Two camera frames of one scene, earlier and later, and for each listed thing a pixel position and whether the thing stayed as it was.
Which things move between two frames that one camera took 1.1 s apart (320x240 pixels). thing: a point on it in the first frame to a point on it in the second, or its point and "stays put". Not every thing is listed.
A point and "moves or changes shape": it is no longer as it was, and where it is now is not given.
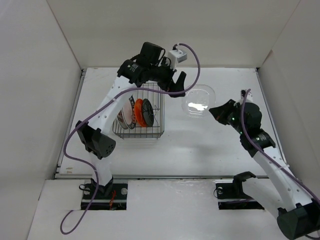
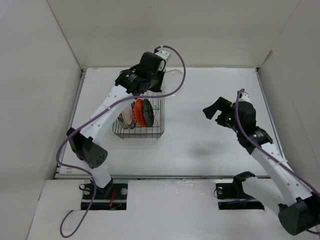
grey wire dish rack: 155,130 stays put
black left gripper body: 162,75 to 156,81
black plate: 148,112 stays put
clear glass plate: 198,101 moves or changes shape
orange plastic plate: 139,112 stays put
